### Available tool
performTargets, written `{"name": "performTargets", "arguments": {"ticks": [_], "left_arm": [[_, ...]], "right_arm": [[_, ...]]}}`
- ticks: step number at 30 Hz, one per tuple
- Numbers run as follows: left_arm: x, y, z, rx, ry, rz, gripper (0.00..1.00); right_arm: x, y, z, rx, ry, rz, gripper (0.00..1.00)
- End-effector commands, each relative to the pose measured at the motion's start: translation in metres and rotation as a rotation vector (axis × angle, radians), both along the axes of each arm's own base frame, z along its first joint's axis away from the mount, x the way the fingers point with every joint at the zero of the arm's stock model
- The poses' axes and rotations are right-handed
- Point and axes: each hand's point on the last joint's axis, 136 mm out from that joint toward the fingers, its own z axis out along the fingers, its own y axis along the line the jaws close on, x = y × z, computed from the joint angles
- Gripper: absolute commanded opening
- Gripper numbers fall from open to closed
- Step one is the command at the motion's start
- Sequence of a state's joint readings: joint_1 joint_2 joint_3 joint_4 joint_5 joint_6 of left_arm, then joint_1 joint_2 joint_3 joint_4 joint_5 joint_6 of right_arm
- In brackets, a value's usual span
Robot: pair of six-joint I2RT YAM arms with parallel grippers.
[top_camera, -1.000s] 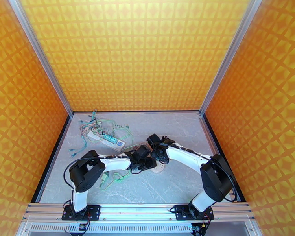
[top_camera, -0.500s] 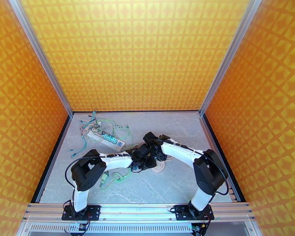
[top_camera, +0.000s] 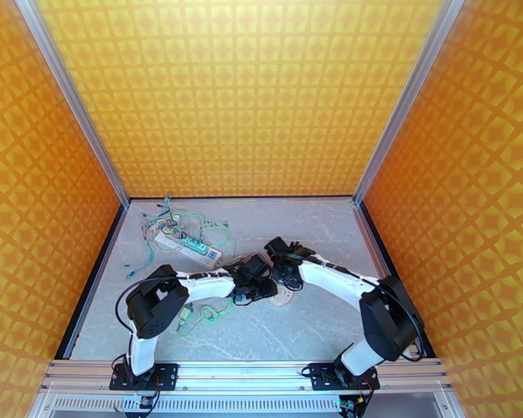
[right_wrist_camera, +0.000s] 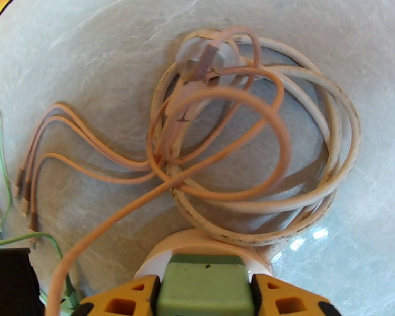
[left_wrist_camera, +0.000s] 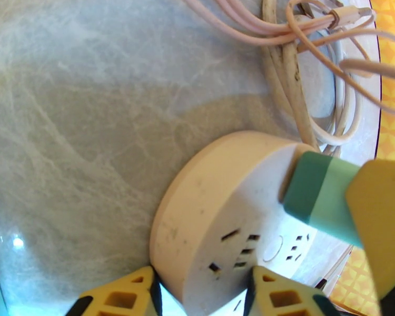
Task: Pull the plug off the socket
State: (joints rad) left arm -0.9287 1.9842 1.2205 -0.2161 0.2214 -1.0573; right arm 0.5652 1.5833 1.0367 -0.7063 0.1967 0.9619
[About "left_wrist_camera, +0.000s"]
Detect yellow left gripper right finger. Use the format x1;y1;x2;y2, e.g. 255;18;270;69
243;265;350;316

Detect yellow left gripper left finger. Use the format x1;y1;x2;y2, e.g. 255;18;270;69
65;265;162;316

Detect two-tone green USB charger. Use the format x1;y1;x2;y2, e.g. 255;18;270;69
280;151;364;248

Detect round white power socket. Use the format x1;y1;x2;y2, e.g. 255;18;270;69
150;131;353;316

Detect beige round socket cord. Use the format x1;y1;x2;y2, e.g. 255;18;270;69
261;0;363;156

